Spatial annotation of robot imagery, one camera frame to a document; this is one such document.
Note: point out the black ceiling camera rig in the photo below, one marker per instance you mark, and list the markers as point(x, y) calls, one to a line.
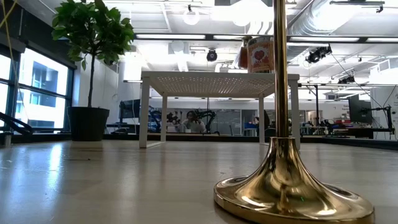
point(318, 54)

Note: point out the green plant in black pot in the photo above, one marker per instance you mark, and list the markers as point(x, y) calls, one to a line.
point(88, 124)

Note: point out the black background robot arm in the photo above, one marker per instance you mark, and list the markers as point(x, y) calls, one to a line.
point(209, 112)

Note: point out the white perforated metal shelf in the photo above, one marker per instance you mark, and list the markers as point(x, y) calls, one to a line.
point(214, 76)

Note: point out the black aluminium table frame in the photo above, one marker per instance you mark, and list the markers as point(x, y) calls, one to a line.
point(211, 137)

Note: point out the long ceiling light bar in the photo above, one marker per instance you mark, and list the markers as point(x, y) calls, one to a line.
point(171, 36)

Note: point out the person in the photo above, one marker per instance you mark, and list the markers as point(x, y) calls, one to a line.
point(192, 126)

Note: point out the black monitor on stand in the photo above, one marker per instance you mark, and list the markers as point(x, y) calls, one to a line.
point(360, 109)

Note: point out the silver scented candle tin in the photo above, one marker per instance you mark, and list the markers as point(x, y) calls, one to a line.
point(260, 57)

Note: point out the white globe ceiling lamp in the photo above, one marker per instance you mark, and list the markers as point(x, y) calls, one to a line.
point(191, 17)

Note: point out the black dome ceiling camera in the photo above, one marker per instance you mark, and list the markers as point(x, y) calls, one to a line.
point(211, 55)

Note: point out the black background monitor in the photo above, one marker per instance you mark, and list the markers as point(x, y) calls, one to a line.
point(130, 109)

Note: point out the silver ventilation duct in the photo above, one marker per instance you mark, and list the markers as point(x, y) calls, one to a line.
point(314, 18)

